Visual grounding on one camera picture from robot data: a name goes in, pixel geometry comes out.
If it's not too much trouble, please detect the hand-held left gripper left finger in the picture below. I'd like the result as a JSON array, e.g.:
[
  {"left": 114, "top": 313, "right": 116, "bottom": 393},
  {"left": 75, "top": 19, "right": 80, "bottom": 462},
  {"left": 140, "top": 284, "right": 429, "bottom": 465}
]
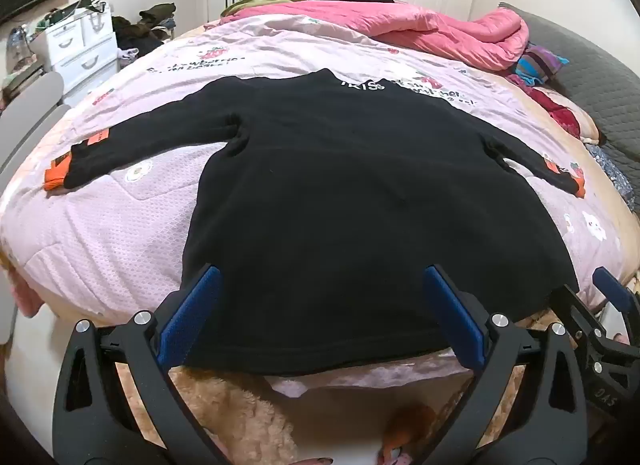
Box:
[{"left": 52, "top": 264, "right": 231, "bottom": 465}]

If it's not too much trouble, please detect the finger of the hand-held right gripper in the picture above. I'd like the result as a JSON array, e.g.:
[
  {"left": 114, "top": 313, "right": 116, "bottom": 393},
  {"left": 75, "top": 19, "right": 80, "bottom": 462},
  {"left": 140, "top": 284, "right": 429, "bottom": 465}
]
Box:
[
  {"left": 591, "top": 267, "right": 640, "bottom": 342},
  {"left": 550, "top": 284, "right": 608, "bottom": 361}
]

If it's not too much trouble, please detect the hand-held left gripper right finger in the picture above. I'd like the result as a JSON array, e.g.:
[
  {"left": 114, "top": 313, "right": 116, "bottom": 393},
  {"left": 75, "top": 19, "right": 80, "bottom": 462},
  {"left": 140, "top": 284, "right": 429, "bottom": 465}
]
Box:
[{"left": 410, "top": 264, "right": 588, "bottom": 465}]

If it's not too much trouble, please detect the black sweater with orange cuffs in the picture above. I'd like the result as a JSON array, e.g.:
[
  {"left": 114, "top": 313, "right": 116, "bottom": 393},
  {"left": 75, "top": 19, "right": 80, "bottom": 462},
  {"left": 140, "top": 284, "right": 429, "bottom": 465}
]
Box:
[{"left": 45, "top": 68, "right": 587, "bottom": 377}]

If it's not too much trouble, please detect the pile of dark clothes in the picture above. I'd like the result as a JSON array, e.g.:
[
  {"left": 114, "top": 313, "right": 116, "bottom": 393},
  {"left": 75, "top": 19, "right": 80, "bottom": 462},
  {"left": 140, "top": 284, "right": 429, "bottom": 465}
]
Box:
[{"left": 111, "top": 2, "right": 177, "bottom": 58}]

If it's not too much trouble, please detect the beige bed sheet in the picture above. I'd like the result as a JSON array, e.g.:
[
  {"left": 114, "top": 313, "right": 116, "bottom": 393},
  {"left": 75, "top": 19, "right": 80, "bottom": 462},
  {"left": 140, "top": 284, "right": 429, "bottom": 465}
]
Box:
[{"left": 520, "top": 85, "right": 640, "bottom": 296}]

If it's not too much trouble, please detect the beige fuzzy cloth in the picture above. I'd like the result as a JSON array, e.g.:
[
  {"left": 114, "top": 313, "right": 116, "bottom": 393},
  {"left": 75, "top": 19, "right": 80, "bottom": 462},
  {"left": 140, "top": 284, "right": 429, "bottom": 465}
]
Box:
[{"left": 170, "top": 370, "right": 311, "bottom": 465}]

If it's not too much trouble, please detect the pale pink printed blanket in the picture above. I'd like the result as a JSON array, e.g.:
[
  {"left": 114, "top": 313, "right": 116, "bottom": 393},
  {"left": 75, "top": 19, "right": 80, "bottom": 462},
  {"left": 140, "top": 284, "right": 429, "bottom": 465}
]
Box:
[{"left": 0, "top": 15, "right": 626, "bottom": 396}]

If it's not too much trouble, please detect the blue floral cloth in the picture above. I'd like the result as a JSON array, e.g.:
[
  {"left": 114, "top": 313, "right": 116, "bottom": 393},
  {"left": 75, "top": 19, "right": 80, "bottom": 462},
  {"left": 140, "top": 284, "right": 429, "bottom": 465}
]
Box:
[{"left": 585, "top": 145, "right": 638, "bottom": 210}]

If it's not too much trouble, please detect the orange fuzzy cloth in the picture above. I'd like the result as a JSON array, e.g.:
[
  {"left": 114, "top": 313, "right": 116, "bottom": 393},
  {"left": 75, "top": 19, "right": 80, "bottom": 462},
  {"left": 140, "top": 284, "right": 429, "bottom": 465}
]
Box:
[{"left": 385, "top": 402, "right": 446, "bottom": 451}]

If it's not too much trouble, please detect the red patterned pillow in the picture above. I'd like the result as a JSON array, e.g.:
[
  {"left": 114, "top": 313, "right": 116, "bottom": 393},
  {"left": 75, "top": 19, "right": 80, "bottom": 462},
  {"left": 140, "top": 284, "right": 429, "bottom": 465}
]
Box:
[{"left": 505, "top": 75, "right": 583, "bottom": 138}]

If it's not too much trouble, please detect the grey quilted headboard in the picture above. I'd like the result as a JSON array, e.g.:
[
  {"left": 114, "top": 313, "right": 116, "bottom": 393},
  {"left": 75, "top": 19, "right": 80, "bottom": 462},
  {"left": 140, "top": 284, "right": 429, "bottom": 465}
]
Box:
[{"left": 497, "top": 2, "right": 640, "bottom": 180}]

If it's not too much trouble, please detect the striped colourful pillow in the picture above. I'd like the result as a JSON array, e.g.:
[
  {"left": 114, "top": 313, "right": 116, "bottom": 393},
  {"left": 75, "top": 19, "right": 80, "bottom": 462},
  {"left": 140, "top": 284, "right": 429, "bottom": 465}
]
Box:
[{"left": 515, "top": 44, "right": 571, "bottom": 88}]

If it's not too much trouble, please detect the grey chair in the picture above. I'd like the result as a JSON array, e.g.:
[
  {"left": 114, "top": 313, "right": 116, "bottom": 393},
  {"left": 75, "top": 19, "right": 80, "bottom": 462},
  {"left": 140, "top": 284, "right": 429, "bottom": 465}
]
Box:
[{"left": 0, "top": 71, "right": 71, "bottom": 176}]

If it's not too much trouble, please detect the white drawer cabinet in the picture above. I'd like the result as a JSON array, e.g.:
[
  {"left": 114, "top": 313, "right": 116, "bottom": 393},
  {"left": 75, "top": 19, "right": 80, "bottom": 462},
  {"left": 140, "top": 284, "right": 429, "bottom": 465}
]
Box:
[{"left": 37, "top": 5, "right": 118, "bottom": 106}]

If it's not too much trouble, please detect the hot pink quilt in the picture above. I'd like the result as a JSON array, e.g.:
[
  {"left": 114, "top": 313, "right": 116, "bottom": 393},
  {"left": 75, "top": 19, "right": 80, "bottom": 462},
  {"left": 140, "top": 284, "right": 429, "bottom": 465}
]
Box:
[{"left": 220, "top": 0, "right": 530, "bottom": 72}]

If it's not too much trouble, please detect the olive green cloth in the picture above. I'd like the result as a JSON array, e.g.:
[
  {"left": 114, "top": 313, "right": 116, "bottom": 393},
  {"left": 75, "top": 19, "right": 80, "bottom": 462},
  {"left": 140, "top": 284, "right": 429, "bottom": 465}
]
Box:
[{"left": 222, "top": 0, "right": 306, "bottom": 18}]

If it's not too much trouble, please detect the green and black clutter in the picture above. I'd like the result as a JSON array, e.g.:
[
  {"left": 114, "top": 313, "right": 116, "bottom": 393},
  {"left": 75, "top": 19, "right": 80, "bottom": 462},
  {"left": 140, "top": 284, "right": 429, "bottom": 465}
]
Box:
[{"left": 37, "top": 0, "right": 108, "bottom": 28}]

